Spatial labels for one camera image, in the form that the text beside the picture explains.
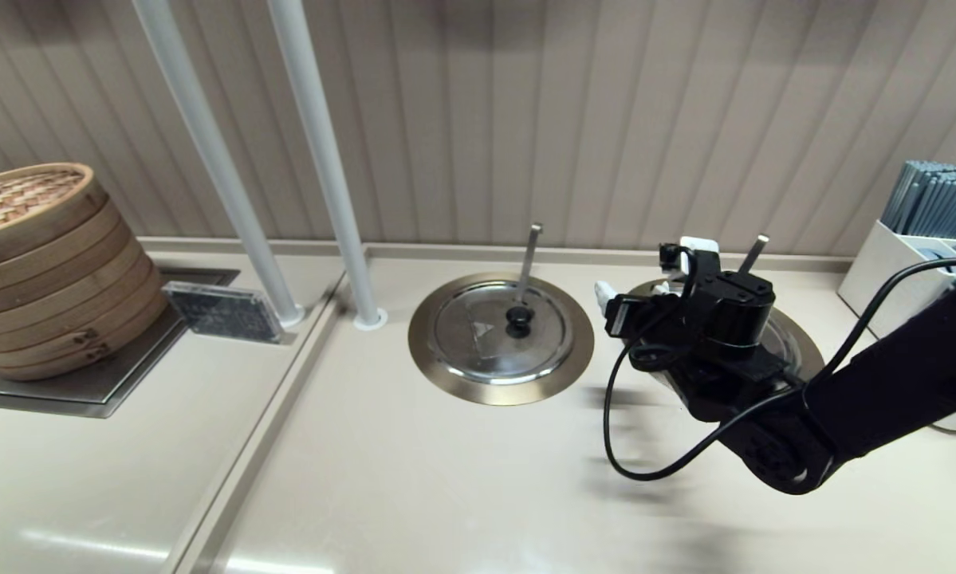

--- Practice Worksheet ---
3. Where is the round steel pot lid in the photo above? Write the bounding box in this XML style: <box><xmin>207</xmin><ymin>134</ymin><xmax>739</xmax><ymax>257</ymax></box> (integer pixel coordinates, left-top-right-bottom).
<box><xmin>641</xmin><ymin>283</ymin><xmax>804</xmax><ymax>375</ymax></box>
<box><xmin>428</xmin><ymin>279</ymin><xmax>576</xmax><ymax>386</ymax></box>

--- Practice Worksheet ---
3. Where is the ladle handle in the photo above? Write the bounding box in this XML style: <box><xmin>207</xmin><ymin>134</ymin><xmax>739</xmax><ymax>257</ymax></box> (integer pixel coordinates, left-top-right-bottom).
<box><xmin>737</xmin><ymin>234</ymin><xmax>771</xmax><ymax>276</ymax></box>
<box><xmin>514</xmin><ymin>222</ymin><xmax>544</xmax><ymax>305</ymax></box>

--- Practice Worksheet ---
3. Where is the woven bamboo steamer lid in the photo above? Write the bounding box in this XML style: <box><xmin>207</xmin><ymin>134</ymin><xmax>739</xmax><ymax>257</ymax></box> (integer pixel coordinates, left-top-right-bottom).
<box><xmin>0</xmin><ymin>162</ymin><xmax>110</xmax><ymax>273</ymax></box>

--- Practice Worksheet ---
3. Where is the white utensil holder box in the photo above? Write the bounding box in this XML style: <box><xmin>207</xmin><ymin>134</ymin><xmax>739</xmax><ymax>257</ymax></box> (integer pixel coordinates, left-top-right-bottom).
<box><xmin>838</xmin><ymin>219</ymin><xmax>956</xmax><ymax>340</ymax></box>

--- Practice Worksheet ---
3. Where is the grey chopsticks bundle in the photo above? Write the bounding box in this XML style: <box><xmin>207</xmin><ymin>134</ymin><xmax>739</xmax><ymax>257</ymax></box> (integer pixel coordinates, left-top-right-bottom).
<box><xmin>880</xmin><ymin>159</ymin><xmax>956</xmax><ymax>240</ymax></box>

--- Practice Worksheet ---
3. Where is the white support pole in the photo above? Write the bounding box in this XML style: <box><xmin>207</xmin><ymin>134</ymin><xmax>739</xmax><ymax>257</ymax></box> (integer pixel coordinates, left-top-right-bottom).
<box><xmin>129</xmin><ymin>0</ymin><xmax>305</xmax><ymax>329</ymax></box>
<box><xmin>265</xmin><ymin>0</ymin><xmax>389</xmax><ymax>331</ymax></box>

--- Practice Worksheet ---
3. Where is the dark acrylic sign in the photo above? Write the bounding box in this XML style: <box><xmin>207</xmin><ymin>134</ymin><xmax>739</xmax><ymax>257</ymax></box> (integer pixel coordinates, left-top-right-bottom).
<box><xmin>162</xmin><ymin>280</ymin><xmax>285</xmax><ymax>345</ymax></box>

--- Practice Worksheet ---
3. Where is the recessed steel tray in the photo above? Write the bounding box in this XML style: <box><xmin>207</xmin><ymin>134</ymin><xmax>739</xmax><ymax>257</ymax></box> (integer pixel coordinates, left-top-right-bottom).
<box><xmin>0</xmin><ymin>267</ymin><xmax>241</xmax><ymax>420</ymax></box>

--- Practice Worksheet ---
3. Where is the bamboo steamer basket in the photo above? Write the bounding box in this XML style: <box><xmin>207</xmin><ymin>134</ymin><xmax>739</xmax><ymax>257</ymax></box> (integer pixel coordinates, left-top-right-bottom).
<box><xmin>0</xmin><ymin>206</ymin><xmax>121</xmax><ymax>294</ymax></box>
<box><xmin>0</xmin><ymin>273</ymin><xmax>158</xmax><ymax>357</ymax></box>
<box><xmin>0</xmin><ymin>228</ymin><xmax>132</xmax><ymax>314</ymax></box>
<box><xmin>0</xmin><ymin>251</ymin><xmax>145</xmax><ymax>336</ymax></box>
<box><xmin>0</xmin><ymin>297</ymin><xmax>167</xmax><ymax>382</ymax></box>

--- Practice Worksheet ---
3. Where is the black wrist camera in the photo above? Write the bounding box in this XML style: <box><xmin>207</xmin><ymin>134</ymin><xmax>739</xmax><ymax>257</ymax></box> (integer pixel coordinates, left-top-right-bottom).
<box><xmin>595</xmin><ymin>281</ymin><xmax>658</xmax><ymax>337</ymax></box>

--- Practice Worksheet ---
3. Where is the black camera cable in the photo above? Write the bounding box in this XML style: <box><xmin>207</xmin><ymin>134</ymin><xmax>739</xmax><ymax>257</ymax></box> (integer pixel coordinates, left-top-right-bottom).
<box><xmin>603</xmin><ymin>258</ymin><xmax>956</xmax><ymax>482</ymax></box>

